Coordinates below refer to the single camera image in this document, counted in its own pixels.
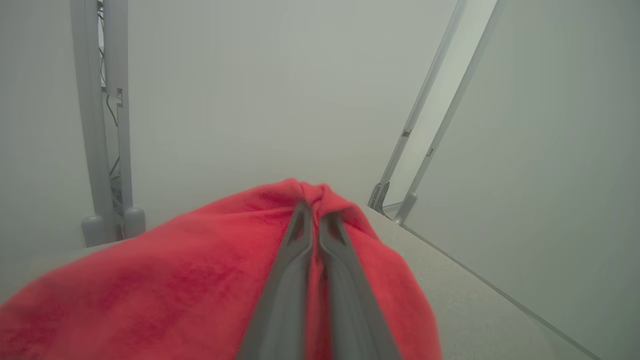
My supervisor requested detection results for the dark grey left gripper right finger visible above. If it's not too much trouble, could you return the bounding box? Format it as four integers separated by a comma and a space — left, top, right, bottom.
317, 211, 402, 360

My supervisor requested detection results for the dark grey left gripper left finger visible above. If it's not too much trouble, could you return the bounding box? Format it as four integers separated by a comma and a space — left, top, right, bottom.
237, 200, 314, 360

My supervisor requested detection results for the red basketball jersey garment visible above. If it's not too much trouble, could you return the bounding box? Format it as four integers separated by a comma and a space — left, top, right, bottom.
0, 178, 443, 360

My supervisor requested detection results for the aluminium partition post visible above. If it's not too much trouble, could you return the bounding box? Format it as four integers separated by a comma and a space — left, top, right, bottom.
368, 0, 469, 215
393, 0, 501, 226
70, 0, 117, 247
102, 0, 146, 239

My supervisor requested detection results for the thin black cable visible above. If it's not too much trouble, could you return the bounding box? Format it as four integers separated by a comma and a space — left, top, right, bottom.
98, 92, 121, 181

